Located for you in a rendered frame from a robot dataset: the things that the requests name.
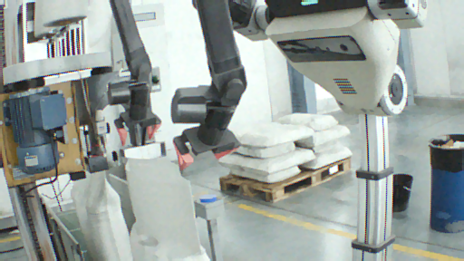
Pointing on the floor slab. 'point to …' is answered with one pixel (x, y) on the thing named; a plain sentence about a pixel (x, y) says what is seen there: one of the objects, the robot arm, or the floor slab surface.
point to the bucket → (401, 191)
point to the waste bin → (447, 184)
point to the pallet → (275, 191)
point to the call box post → (214, 239)
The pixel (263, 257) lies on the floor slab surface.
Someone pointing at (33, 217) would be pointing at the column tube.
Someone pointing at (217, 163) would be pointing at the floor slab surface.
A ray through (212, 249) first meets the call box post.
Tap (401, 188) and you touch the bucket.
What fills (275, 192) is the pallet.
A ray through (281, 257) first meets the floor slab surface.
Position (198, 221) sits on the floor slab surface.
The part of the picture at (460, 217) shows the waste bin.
